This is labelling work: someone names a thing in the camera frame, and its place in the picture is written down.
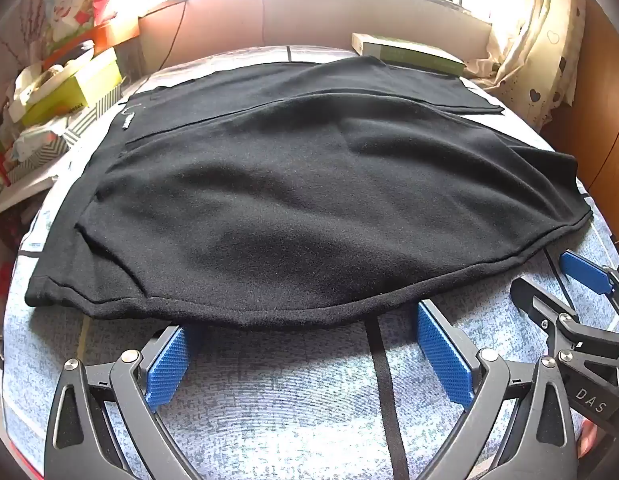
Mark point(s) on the person's right hand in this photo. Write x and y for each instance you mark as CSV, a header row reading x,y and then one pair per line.
x,y
588,440

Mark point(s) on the orange box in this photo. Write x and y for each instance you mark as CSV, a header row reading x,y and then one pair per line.
x,y
117,35

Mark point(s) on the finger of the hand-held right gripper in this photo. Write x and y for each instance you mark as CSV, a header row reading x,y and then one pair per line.
x,y
544,310
584,271

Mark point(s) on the cream heart print curtain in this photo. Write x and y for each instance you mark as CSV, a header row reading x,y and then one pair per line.
x,y
539,35

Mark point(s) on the black pants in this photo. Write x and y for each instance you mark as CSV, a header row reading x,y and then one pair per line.
x,y
299,190

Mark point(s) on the flat green cardboard box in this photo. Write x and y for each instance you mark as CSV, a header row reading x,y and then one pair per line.
x,y
409,52

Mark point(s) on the lime green shoe box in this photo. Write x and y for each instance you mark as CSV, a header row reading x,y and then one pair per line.
x,y
74,87

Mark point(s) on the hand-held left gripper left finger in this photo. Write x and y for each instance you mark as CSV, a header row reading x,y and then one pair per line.
x,y
167,365

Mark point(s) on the colourful printed gift bag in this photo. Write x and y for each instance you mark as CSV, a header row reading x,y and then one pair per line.
x,y
64,5

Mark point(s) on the grey chevron patterned box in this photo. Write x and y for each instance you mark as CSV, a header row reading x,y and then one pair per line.
x,y
84,127

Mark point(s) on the blue checked bed sheet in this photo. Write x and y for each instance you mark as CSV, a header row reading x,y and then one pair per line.
x,y
289,400

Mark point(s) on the white tissue pack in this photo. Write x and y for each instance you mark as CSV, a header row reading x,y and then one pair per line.
x,y
37,142

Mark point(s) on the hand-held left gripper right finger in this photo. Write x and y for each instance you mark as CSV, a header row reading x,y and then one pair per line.
x,y
442,347

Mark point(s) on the wooden wardrobe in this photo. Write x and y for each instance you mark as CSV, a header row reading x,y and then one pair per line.
x,y
602,110

